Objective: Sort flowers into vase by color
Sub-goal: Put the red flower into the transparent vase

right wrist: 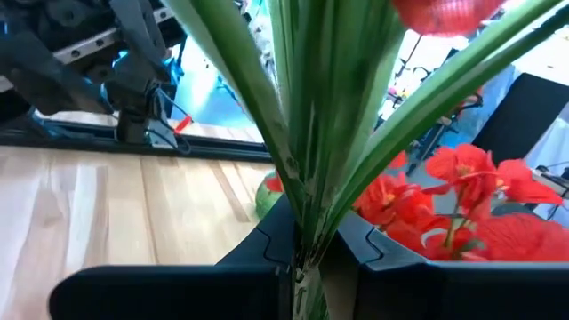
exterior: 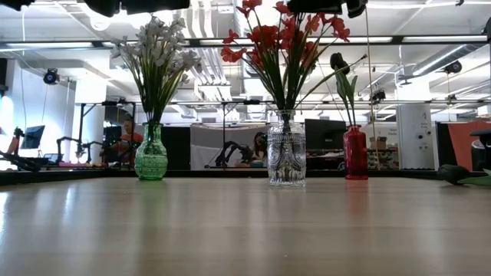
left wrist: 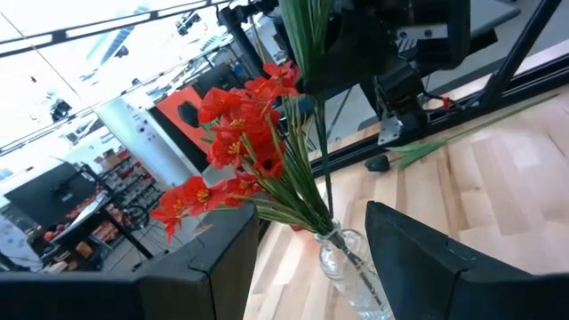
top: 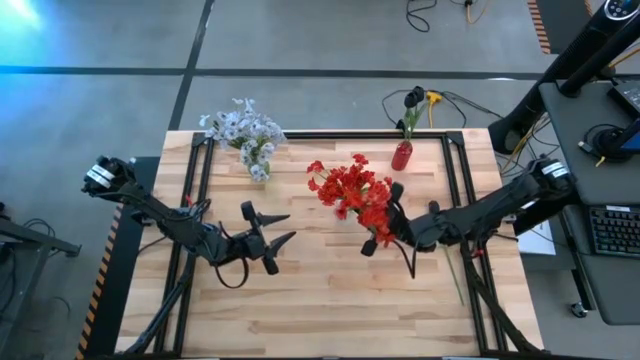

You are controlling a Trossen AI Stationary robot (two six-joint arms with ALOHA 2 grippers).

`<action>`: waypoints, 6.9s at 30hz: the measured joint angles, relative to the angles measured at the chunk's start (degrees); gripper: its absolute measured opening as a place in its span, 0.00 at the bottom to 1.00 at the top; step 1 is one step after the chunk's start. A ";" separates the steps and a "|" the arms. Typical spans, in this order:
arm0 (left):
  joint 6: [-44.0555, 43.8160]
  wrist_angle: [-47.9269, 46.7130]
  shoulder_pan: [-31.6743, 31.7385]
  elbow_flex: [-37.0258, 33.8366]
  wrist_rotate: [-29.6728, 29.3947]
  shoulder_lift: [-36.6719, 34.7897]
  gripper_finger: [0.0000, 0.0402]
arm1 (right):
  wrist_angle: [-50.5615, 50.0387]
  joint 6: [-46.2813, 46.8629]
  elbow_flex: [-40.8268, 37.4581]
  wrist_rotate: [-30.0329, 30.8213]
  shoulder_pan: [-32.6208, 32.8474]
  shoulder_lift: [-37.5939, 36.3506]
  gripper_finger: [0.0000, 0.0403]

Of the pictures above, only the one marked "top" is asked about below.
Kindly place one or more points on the backlit computer keyboard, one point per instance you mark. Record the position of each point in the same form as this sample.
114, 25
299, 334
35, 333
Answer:
617, 232

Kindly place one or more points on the grey side desk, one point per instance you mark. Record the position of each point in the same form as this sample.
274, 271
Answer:
615, 290

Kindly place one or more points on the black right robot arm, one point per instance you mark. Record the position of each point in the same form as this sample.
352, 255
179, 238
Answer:
490, 205

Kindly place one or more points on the yellow power splitter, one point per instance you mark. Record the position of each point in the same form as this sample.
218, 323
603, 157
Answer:
435, 97

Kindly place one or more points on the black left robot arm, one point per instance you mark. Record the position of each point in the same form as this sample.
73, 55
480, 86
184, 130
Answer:
150, 210

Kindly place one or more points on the grey metal stand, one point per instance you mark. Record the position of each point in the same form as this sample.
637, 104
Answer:
40, 240

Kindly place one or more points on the black metal table frame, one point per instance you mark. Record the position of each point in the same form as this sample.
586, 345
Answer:
350, 135

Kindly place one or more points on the laptop computer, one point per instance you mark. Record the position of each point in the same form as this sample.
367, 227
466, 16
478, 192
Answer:
630, 97

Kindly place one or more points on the black upright pole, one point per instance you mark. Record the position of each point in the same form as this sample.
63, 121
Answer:
600, 60

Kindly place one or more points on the green leafy stem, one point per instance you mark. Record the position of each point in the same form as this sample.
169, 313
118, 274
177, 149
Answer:
434, 207

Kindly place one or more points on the green glass vase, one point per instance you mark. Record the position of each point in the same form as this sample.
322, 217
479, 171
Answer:
266, 167

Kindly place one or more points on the white paper sheet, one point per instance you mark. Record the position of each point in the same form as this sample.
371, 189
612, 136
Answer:
540, 242

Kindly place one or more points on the black caster wheel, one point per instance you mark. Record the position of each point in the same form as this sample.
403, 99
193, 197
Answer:
579, 310

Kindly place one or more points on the hazard-edged black floor mat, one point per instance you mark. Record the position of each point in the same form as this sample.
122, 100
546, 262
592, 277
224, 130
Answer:
565, 25
107, 300

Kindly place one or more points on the black monitor base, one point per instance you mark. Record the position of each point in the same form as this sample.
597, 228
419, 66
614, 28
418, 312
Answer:
611, 145

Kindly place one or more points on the black tulip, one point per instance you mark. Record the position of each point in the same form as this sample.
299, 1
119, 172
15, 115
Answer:
419, 93
410, 101

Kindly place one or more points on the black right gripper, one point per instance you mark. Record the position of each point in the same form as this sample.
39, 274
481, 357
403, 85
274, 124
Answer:
415, 230

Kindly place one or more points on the black tower fan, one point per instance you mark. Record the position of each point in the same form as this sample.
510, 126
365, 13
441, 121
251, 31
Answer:
550, 85

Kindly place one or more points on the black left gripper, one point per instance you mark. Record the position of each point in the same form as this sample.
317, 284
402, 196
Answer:
247, 246

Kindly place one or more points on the red glass bottle vase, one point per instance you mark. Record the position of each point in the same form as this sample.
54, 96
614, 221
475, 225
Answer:
401, 156

